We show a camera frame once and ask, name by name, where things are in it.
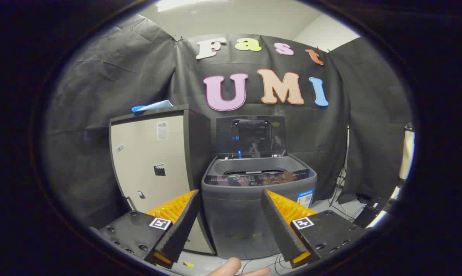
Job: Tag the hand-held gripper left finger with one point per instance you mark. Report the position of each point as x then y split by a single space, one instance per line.
179 230

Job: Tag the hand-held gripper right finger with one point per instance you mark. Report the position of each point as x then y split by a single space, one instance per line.
282 230

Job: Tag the grey top-load washing machine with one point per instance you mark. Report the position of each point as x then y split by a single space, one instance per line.
234 214

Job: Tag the light blue polo shirt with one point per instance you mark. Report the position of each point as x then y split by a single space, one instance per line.
154 106

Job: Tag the yellow floor tape piece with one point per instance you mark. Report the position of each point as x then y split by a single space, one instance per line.
188 264

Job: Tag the beige and grey cabinet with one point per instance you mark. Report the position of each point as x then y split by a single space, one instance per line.
146 168

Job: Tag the white stand pole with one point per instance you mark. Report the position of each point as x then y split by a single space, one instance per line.
407 153

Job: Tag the black backdrop cloth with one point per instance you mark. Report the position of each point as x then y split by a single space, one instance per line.
119 76

